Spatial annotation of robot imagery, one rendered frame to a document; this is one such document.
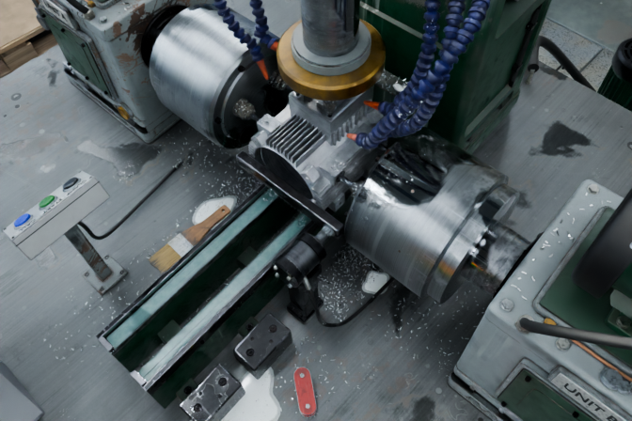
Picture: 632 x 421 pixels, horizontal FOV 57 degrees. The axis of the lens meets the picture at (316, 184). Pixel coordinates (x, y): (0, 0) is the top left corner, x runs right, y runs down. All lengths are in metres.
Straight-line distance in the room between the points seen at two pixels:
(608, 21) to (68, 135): 2.48
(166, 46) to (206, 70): 0.11
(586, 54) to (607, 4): 0.98
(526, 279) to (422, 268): 0.16
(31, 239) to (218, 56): 0.45
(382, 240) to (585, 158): 0.69
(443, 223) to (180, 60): 0.58
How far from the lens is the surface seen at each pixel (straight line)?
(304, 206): 1.05
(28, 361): 1.32
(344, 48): 0.94
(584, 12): 3.20
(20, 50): 3.04
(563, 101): 1.60
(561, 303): 0.86
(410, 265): 0.94
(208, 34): 1.16
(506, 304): 0.85
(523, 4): 1.19
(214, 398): 1.11
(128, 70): 1.33
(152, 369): 1.09
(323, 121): 1.02
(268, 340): 1.13
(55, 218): 1.10
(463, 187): 0.93
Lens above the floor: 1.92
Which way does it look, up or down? 56 degrees down
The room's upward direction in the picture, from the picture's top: 3 degrees counter-clockwise
